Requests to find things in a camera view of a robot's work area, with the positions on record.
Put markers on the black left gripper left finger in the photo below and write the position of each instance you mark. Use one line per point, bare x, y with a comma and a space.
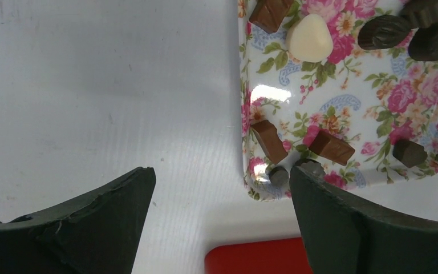
96, 232

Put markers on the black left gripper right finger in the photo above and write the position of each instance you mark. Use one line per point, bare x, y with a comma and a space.
344, 233

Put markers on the dark fluted round chocolate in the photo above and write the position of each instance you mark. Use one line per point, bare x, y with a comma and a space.
312, 166

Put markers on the small dark round chocolate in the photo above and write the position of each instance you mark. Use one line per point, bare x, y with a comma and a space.
278, 176

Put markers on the brown chocolate bar middle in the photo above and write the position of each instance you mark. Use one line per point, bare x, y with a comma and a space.
332, 148

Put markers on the brown chocolate bar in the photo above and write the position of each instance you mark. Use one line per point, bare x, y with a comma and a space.
268, 139
332, 148
269, 14

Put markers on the dark square chocolate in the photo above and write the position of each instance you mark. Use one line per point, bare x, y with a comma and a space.
409, 153

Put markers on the brown chocolate bar left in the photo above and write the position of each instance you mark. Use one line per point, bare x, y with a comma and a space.
268, 139

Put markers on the white heart chocolate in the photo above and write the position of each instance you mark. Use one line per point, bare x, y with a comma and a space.
309, 39

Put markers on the dark ridged chocolate left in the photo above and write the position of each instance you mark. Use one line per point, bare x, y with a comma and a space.
383, 32

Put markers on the dark ridged chocolate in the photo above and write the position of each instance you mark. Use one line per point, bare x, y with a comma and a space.
383, 32
424, 44

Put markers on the dark ridged chocolate right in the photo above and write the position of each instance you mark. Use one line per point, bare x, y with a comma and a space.
424, 44

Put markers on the brown chocolate bar top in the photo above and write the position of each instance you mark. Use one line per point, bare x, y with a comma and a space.
269, 14

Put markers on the dark chocolate top right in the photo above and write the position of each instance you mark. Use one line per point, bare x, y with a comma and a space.
420, 13

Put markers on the red box lid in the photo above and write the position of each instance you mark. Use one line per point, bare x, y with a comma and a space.
273, 256

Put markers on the floral rectangular tray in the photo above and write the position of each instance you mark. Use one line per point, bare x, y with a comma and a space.
370, 99

